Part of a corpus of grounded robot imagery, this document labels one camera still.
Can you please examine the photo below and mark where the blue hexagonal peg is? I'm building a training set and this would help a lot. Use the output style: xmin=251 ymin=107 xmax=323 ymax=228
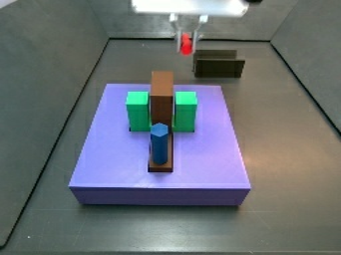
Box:
xmin=151 ymin=123 xmax=168 ymax=164

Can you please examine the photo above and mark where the purple base board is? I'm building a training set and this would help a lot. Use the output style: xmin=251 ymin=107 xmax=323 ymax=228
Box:
xmin=69 ymin=84 xmax=250 ymax=205

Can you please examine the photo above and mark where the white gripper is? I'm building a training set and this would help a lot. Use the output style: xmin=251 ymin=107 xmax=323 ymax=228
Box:
xmin=131 ymin=0 xmax=248 ymax=54

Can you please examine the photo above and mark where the black angle bracket holder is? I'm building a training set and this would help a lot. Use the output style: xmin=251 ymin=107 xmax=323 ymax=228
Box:
xmin=192 ymin=50 xmax=244 ymax=78

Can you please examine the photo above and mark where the brown L-shaped block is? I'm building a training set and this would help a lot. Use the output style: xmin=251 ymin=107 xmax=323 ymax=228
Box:
xmin=148 ymin=71 xmax=172 ymax=172

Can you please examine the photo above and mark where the green block right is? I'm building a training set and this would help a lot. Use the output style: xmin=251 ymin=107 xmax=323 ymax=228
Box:
xmin=172 ymin=92 xmax=196 ymax=132

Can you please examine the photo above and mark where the green block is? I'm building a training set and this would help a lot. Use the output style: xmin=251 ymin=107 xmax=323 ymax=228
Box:
xmin=125 ymin=91 xmax=151 ymax=131
xmin=172 ymin=92 xmax=196 ymax=132

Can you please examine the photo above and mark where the green block left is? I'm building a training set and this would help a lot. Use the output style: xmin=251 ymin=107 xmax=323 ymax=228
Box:
xmin=125 ymin=91 xmax=151 ymax=131

